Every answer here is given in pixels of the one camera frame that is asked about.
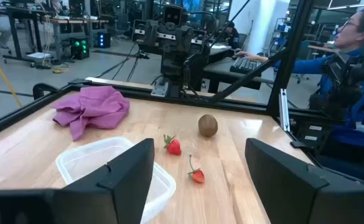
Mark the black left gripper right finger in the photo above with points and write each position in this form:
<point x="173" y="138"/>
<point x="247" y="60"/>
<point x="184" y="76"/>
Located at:
<point x="281" y="180"/>

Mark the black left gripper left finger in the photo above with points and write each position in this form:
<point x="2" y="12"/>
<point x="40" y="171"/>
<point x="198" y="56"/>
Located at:
<point x="132" y="174"/>

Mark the red toy strawberry leafy top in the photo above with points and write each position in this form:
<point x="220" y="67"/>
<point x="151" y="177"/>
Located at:
<point x="174" y="147"/>

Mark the red toy strawberry long stem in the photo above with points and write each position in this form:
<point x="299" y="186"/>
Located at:
<point x="198" y="176"/>

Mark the brown toy kiwi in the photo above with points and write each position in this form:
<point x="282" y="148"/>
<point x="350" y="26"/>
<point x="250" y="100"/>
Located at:
<point x="208" y="126"/>

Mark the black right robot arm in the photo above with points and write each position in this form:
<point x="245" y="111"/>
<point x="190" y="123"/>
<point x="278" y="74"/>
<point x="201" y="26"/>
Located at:
<point x="175" y="71"/>

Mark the clear plastic tupperware container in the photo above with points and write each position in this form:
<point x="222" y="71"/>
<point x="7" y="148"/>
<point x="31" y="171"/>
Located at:
<point x="85" y="158"/>

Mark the black office desk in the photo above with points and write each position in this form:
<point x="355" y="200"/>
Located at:
<point x="222" y="70"/>

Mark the person in dark clothing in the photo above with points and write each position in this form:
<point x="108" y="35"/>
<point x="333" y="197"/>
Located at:
<point x="233" y="35"/>

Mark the black device blue lights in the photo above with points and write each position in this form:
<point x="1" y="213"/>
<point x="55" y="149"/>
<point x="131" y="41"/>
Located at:
<point x="103" y="40"/>

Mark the purple crumpled cloth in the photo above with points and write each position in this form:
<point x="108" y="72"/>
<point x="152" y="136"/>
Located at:
<point x="97" y="109"/>

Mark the black computer keyboard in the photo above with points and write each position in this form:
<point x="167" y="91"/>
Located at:
<point x="245" y="65"/>

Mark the computer tower green lights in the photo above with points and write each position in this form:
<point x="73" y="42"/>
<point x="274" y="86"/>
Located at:
<point x="80" y="48"/>

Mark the wooden top work table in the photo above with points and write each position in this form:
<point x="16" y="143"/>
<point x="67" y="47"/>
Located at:
<point x="76" y="21"/>

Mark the person in blue at keyboard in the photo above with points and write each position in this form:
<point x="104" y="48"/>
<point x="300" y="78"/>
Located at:
<point x="312" y="65"/>

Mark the white paper stack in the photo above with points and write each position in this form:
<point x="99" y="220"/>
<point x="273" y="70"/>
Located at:
<point x="39" y="55"/>

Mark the yellow slanted pole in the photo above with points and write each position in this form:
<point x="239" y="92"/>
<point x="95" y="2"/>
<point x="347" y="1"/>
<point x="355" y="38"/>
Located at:
<point x="1" y="73"/>

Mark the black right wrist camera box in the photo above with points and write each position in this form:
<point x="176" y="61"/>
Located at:
<point x="172" y="15"/>

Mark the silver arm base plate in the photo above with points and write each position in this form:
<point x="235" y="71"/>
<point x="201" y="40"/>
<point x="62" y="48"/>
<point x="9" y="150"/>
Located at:
<point x="160" y="90"/>

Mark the black table frame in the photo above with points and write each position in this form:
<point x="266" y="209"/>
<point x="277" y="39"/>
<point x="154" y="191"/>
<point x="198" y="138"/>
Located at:
<point x="138" y="90"/>

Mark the aluminium bracket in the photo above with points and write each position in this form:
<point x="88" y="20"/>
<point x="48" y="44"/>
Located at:
<point x="283" y="109"/>

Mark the black frame work desk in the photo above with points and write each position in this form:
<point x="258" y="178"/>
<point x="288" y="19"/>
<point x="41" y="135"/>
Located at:
<point x="13" y="34"/>

